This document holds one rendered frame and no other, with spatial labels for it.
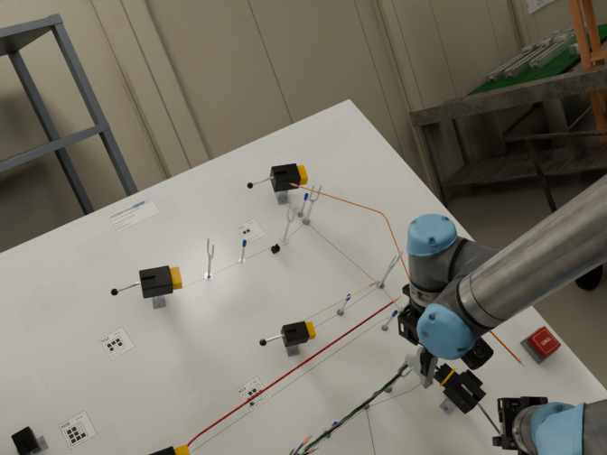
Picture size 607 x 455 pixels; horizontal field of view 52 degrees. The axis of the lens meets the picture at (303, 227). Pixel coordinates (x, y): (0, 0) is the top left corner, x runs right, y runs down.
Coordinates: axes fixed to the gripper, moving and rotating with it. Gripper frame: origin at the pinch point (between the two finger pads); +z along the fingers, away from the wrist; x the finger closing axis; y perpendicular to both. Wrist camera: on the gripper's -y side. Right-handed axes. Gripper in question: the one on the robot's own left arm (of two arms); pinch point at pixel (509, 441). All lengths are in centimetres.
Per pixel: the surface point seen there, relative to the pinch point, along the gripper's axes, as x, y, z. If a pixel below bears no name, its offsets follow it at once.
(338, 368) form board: 31.0, 12.5, 2.7
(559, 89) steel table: -115, 239, 299
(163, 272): 63, 28, -11
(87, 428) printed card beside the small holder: 74, 0, -11
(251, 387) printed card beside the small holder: 47.0, 8.3, -2.5
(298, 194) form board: 41, 51, 10
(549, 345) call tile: -11.6, 18.7, 11.6
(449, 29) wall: -58, 383, 428
